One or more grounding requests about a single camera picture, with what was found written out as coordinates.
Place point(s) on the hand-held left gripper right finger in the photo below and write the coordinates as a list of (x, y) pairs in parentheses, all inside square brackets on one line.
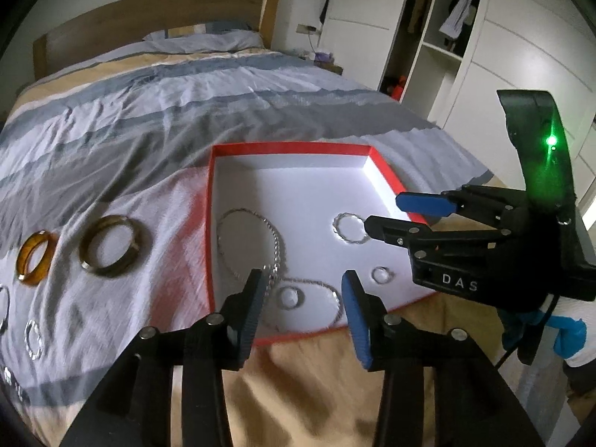
[(356, 312)]

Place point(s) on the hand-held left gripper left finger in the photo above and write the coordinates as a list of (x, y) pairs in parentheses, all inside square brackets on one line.
[(247, 319)]

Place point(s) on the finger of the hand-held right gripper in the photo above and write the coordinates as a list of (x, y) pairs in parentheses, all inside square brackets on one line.
[(386, 227), (421, 204)]

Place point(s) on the red and white jewelry box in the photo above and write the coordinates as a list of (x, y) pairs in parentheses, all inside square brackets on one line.
[(302, 195)]

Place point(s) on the person's right hand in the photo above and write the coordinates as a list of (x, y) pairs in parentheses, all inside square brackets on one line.
[(570, 335)]

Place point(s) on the orange item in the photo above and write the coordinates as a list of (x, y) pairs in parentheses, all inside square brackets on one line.
[(396, 87)]

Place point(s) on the wooden nightstand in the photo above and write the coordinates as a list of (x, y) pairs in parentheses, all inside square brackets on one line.
[(333, 69)]

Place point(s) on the gold bangle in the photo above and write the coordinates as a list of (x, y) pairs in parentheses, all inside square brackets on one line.
[(93, 260)]

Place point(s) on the purple tissue box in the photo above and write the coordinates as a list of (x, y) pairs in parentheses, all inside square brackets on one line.
[(322, 57)]

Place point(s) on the white wardrobe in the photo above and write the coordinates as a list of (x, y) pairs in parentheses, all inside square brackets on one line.
[(512, 46)]

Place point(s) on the hanging white shirt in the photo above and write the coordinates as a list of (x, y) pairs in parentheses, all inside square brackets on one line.
[(461, 4)]

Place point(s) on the amber bangle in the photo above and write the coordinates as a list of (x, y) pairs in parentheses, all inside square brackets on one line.
[(32, 242)]

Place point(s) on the striped duvet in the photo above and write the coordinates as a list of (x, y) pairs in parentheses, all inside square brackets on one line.
[(163, 102)]

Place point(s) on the silver bangle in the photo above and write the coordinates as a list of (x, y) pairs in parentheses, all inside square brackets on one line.
[(3, 316)]

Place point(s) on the small silver trinket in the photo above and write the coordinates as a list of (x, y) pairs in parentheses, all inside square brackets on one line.
[(8, 376)]

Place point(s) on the striped pillow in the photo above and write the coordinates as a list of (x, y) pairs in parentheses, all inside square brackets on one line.
[(209, 37)]

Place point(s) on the wooden headboard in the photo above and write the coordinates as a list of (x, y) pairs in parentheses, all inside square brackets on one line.
[(139, 14)]

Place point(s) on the wall socket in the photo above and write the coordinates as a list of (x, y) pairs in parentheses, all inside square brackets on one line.
[(308, 29)]

